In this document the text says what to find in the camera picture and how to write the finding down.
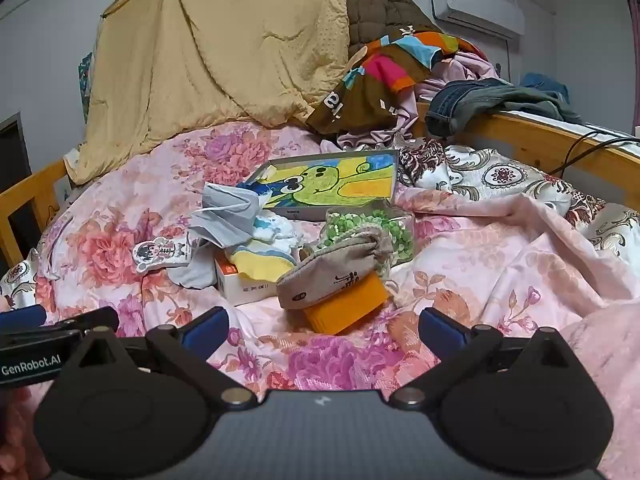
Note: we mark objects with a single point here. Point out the white air conditioner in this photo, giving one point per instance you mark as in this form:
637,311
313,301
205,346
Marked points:
475,5

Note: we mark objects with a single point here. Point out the orange box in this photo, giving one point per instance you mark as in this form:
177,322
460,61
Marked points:
345,310

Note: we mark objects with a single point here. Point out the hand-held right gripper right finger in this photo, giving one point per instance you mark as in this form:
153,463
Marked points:
440,330

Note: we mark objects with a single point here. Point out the small white box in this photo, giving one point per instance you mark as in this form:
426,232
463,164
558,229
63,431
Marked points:
245,290

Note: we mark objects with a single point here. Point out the wooden bed rail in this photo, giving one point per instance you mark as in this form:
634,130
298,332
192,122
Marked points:
525,145
25,210

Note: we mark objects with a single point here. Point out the brown quilted jacket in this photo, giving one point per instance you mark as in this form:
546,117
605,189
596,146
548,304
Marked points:
380,10

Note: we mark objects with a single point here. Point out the beige sock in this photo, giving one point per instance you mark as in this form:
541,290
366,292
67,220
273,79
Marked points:
320,275

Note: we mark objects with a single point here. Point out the blue jeans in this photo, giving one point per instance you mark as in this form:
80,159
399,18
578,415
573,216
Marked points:
460,102

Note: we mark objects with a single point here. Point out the dark cabinet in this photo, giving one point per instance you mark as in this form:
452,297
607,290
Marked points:
10,160

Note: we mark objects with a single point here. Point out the yellow quilt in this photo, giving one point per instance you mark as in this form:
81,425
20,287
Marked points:
200,60

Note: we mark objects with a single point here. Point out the light grey sock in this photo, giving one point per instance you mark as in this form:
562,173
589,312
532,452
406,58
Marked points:
195,272

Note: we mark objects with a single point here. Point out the teal wall poster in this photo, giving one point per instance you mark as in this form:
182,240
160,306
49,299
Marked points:
85,85

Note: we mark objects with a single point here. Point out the grey face mask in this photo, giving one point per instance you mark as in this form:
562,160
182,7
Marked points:
225,215

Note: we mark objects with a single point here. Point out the yellow white striped sock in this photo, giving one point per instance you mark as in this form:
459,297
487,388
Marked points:
260,262

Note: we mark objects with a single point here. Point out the grey green garment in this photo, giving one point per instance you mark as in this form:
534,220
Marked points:
540,100

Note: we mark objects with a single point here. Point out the colourful brown printed cloth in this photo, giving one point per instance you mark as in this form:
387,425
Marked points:
370,95

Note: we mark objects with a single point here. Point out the pink plush blanket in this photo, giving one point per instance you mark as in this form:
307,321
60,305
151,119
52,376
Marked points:
610,360

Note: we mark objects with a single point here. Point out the cartoon printed cloth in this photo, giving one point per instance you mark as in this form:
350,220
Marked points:
325,180

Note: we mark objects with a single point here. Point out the pale pink garment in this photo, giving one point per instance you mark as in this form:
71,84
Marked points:
470,67

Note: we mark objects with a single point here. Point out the pink curtain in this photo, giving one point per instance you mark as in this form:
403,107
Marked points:
634,50

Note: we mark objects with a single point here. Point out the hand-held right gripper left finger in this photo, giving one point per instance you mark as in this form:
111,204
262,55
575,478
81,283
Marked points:
205,327

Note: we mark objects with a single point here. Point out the grey box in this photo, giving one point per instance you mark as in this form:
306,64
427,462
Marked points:
300,214

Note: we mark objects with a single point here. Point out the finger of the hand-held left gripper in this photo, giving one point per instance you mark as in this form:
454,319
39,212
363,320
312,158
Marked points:
85,321
22,316

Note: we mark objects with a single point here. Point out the white cartoon figure sticker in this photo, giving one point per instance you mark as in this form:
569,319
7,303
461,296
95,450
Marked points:
160,252

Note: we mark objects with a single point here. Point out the glass jar of green stars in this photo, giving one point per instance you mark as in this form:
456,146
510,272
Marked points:
395,235

